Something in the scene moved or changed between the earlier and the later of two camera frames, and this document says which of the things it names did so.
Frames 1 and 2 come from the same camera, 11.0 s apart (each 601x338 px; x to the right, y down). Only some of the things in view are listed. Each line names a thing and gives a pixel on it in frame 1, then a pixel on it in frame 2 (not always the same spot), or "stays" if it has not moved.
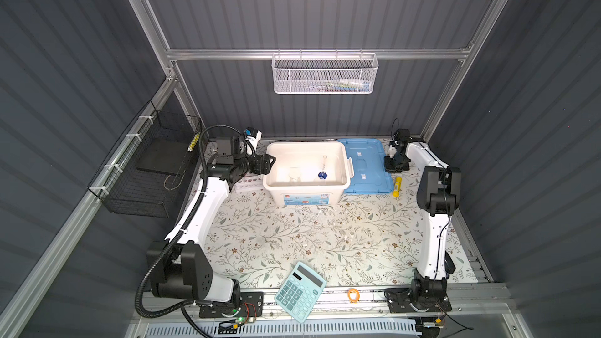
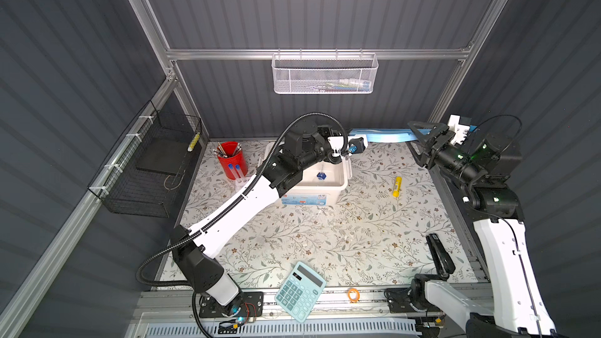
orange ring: [353, 295] stays
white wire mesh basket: [320, 73] stays
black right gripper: [390, 169] → [437, 134]
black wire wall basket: [147, 172] stays
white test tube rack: [250, 182] stays
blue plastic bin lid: [368, 167] → [391, 135]
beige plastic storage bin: [307, 173] stays
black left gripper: [265, 163] → [325, 132]
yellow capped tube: [397, 187] stays
